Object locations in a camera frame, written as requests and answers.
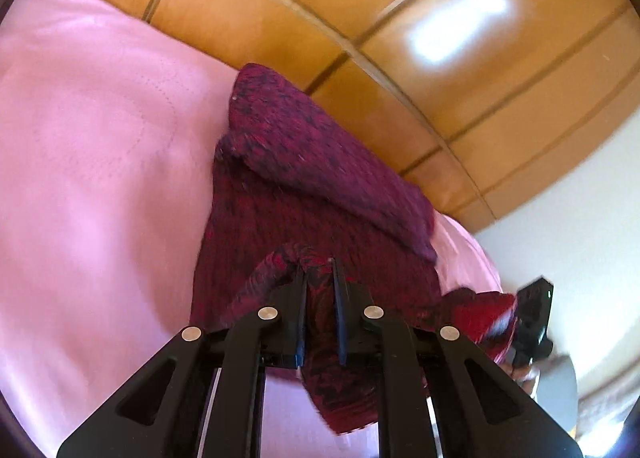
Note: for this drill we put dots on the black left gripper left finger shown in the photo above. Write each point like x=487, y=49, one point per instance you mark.
x=201, y=394

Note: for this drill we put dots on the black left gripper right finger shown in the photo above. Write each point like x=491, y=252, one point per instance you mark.
x=438, y=394

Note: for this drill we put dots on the dark red patterned knit garment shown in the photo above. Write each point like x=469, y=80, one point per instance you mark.
x=293, y=193

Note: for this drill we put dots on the person's right hand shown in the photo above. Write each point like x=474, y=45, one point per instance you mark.
x=527, y=377

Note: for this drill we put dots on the wooden panelled wardrobe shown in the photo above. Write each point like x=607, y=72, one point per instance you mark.
x=481, y=103

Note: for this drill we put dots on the pink bedspread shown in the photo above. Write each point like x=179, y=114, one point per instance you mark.
x=109, y=130

